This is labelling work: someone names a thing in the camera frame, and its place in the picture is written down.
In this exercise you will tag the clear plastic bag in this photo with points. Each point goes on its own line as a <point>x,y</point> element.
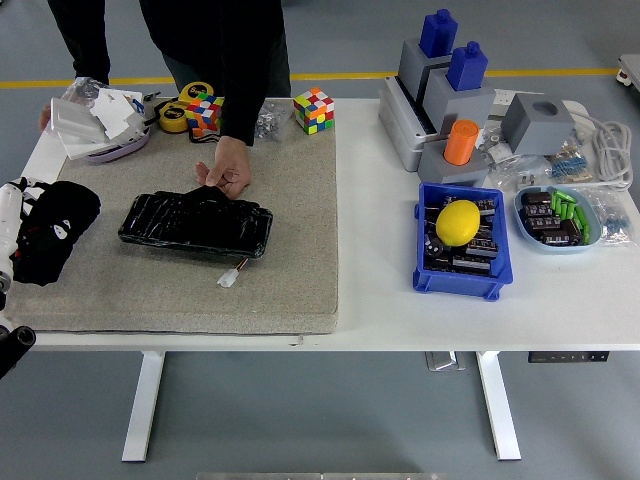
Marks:
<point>82,90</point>

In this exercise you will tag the person's left hand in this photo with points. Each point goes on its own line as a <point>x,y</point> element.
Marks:
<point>232,165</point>

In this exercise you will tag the black table control panel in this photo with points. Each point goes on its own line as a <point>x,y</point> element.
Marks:
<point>567,357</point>

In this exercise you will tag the metal table bracket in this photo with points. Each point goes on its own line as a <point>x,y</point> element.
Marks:
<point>445,361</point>

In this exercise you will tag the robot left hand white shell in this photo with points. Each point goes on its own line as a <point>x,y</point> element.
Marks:
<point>10,220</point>

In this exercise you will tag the low grey block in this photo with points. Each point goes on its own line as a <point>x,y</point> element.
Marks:
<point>450,174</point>

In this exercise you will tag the green battery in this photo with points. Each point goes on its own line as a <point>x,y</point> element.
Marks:
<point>555,205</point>
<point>564,194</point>
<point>580,215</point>
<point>562,208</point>
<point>585,232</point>

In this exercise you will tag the person's right hand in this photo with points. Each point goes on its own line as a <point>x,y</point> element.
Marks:
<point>46,117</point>

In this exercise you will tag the black round capacitor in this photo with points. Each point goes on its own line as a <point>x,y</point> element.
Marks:
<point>434,246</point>

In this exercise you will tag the light grey enclosure box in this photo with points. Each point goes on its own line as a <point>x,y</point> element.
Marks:
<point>400,135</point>

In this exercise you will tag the grey block with round hole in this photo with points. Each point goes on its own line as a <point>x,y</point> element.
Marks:
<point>537,130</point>

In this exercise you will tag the small blue tool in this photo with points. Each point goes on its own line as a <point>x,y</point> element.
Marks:
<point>142,102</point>

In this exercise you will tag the multicolour puzzle cube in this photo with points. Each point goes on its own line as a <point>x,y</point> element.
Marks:
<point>205,115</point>
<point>314,111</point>

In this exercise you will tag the blue plastic bin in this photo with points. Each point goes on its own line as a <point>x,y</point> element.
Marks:
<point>455,285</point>

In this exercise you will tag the yellow lemon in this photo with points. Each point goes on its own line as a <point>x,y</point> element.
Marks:
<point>457,222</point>

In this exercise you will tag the white power strip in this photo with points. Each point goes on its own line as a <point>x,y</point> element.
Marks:
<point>502,102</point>

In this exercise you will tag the black rag with red tag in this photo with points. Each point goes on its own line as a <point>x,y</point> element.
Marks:
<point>75,205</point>

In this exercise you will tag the light blue tray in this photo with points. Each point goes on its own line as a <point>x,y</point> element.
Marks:
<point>530,240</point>

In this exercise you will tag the black glossy panel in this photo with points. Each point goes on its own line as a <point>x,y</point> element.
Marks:
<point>200,225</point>

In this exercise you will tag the purple tray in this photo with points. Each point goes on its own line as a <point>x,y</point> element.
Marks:
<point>125,149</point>

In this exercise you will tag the bag of blue resistors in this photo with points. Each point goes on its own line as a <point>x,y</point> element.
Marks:
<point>612,220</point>
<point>572,165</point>

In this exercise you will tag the blue bottle block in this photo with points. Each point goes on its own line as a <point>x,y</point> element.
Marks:
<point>437,32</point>
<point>466,67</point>

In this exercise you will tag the person's left forearm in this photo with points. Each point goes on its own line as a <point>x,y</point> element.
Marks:
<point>245,110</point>

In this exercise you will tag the white paper card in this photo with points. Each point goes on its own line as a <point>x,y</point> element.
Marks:
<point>117,112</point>

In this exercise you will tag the person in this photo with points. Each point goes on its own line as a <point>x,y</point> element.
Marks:
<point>210,30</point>

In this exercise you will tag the bag of metal screws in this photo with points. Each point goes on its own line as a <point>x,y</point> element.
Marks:
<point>272,122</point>

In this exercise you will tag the bag of small white parts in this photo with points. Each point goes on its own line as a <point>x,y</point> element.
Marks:
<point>495,145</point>

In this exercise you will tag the white table leg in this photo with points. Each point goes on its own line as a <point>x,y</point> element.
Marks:
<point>142,405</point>
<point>500,405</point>

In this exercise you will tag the dark brown capacitor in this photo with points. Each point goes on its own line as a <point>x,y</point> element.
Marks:
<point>542,223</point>
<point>535,198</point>
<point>562,234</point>
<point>537,210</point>

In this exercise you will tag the person's right forearm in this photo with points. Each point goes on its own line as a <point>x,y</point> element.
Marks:
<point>90,55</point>

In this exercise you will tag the grey-brown mat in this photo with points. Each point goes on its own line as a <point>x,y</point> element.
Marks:
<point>175,300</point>

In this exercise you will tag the orange cylinder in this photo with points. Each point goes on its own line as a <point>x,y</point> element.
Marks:
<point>461,142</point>

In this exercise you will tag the clear bag with plug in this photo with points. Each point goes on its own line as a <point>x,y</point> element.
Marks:
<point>520,175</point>

